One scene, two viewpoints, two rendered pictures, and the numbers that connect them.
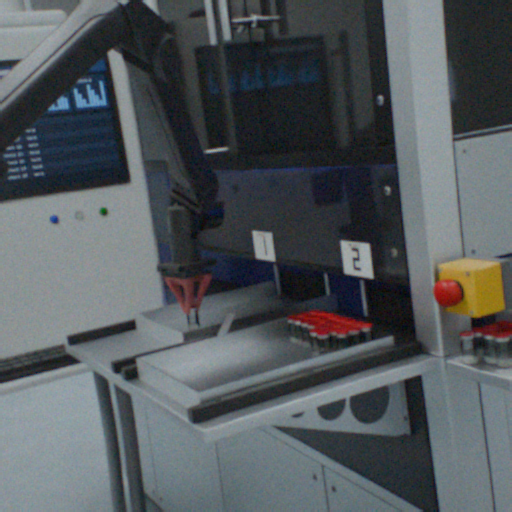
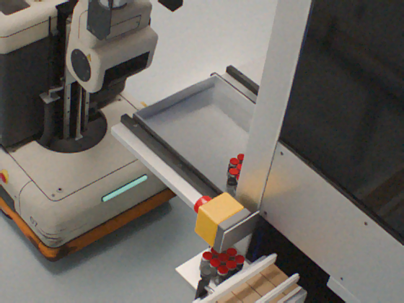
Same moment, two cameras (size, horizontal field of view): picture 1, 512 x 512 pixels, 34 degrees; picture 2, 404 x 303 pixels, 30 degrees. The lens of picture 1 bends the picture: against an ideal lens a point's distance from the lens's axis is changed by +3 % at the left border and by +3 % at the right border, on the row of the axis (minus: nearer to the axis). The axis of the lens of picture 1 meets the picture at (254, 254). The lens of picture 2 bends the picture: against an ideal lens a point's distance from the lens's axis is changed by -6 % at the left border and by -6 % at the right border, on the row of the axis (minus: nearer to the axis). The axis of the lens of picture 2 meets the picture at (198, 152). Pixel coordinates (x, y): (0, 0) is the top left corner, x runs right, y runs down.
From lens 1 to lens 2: 1.66 m
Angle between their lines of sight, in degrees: 68
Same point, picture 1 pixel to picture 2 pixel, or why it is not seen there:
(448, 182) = (263, 159)
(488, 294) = (203, 229)
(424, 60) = (271, 73)
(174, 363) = (230, 96)
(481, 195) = (283, 190)
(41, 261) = not seen: outside the picture
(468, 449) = not seen: hidden behind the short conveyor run
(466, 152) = (283, 156)
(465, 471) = not seen: hidden behind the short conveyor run
